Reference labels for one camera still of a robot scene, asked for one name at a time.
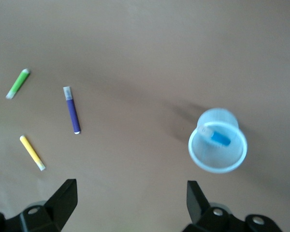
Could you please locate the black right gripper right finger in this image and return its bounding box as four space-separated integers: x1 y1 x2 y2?
182 180 284 232

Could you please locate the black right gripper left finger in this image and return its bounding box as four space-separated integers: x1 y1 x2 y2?
4 178 78 232

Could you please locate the blue marker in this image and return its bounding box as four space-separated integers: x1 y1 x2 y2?
197 124 232 147

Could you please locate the translucent blue plastic cup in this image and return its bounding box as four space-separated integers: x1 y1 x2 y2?
188 107 248 174

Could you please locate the yellow marker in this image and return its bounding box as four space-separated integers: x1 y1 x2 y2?
19 135 46 172

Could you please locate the purple marker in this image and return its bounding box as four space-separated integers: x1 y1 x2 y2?
62 86 82 135

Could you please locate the green marker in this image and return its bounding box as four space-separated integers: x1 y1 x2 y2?
5 68 31 100

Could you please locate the brown table cover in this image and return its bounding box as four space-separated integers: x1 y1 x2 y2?
0 0 290 232

